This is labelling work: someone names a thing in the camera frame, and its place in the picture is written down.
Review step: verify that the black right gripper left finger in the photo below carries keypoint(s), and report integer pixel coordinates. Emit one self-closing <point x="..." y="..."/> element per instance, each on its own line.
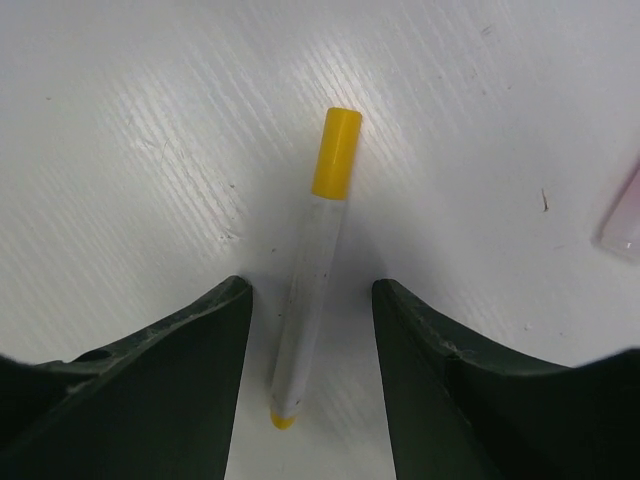
<point x="157" y="404"/>

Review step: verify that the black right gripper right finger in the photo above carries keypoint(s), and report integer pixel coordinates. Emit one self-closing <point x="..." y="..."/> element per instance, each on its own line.
<point x="462" y="406"/>

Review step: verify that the purple highlighter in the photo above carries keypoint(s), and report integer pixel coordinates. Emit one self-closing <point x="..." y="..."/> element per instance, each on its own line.
<point x="616" y="232"/>

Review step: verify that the yellow cap pen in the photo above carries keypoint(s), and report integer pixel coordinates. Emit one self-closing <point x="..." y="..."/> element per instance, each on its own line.
<point x="315" y="252"/>

